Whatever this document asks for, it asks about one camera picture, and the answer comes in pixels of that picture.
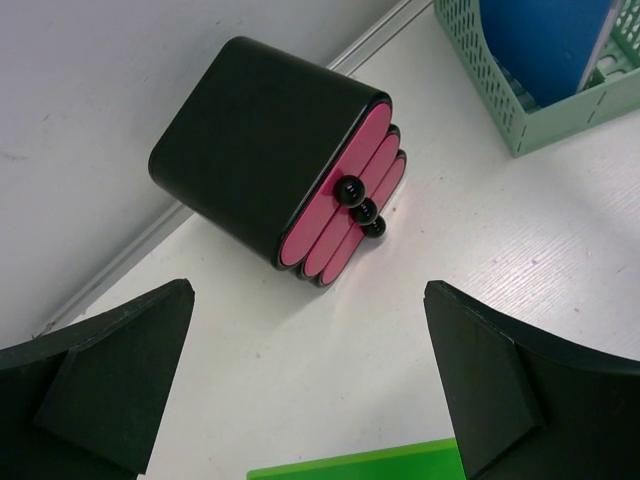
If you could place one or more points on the black pink drawer organizer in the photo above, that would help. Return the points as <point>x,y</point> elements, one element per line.
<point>252,142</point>

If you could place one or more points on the green file organizer rack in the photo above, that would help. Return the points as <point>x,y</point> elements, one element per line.
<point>612,90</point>

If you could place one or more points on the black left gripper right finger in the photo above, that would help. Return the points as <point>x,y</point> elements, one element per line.
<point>527,404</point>

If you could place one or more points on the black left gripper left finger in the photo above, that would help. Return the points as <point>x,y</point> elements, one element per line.
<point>86,401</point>

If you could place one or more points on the light blue notebook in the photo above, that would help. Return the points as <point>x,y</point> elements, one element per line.
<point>550,47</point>

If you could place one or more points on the green plastic folder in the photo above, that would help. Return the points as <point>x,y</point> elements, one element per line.
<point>429,460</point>

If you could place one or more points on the pink top drawer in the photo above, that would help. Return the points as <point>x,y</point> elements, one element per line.
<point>339,187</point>

